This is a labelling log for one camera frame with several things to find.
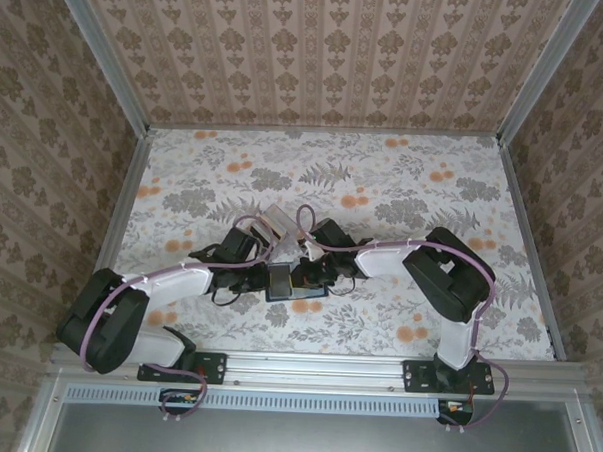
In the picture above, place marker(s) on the thin aluminium table edge rail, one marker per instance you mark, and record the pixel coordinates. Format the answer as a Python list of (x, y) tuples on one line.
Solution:
[(325, 132)]

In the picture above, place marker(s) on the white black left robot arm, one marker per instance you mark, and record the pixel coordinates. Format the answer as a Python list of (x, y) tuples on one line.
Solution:
[(179, 286)]

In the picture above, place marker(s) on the aluminium frame post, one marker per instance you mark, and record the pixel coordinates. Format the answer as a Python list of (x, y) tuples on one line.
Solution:
[(548, 61), (104, 42)]

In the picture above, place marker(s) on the blue credit card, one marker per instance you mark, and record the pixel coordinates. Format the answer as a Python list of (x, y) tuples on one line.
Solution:
[(308, 295)]

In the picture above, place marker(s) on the grey metal sheet panel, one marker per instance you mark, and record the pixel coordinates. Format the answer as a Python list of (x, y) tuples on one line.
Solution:
[(312, 441)]

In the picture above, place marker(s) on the clear acrylic card holder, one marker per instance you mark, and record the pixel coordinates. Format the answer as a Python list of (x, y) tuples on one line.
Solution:
[(282, 216)]

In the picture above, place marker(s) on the aluminium mounting rail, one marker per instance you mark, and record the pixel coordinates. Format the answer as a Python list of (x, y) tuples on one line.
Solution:
[(315, 369)]

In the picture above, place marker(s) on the aluminium table side rail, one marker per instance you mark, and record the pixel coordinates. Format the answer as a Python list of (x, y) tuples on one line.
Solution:
[(124, 203), (525, 221)]

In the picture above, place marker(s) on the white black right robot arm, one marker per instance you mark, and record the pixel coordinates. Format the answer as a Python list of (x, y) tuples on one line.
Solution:
[(385, 262)]

